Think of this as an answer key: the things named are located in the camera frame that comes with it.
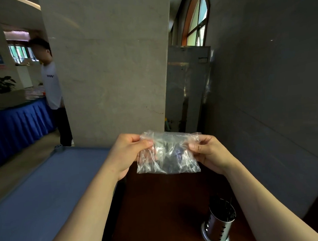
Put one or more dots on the person's right hand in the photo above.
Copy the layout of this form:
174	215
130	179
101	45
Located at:
212	154

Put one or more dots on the person's left hand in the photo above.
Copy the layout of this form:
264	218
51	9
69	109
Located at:
122	156

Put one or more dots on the person's right thumb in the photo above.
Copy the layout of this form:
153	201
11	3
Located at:
196	147

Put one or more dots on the person's left thumb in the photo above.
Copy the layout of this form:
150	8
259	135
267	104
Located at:
144	144

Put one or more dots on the clear plastic bag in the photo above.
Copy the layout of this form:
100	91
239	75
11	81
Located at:
169	157

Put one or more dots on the person's left forearm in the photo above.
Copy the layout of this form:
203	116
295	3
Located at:
86	215

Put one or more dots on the person's right forearm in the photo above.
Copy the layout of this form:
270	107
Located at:
263	206

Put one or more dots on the stainless steel cabinet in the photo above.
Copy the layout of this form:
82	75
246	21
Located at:
185	90

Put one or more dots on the perforated steel utensil holder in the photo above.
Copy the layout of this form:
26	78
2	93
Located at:
217	225

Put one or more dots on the clutter of clear tableware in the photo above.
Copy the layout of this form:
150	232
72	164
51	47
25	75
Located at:
35	93

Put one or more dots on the blue pleated table skirt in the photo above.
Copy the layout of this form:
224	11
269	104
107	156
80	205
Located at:
14	128

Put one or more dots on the green potted plant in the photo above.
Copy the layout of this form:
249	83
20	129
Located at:
2	84

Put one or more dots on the green framed background window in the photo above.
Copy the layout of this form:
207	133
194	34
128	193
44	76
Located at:
19	52

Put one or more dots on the arched wooden frame window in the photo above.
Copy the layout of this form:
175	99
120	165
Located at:
197	20

